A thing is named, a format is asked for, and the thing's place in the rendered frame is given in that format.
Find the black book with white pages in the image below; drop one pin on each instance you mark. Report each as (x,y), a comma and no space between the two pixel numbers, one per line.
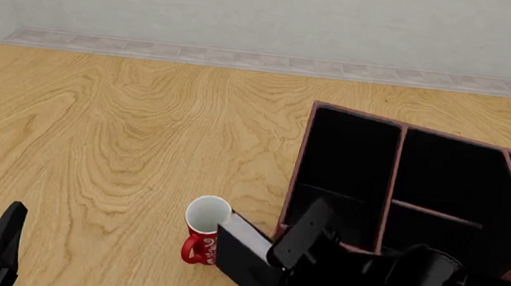
(242,270)

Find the red-brown desk caddy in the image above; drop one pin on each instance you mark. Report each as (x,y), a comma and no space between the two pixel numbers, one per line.
(442,177)

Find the red mug with white print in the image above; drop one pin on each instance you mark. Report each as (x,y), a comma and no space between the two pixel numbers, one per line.
(200,242)

